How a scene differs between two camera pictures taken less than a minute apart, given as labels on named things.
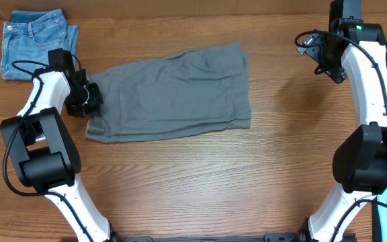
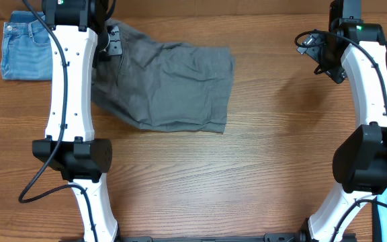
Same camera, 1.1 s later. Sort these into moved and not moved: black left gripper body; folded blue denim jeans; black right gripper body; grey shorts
Moved: black left gripper body; grey shorts
Not moved: folded blue denim jeans; black right gripper body
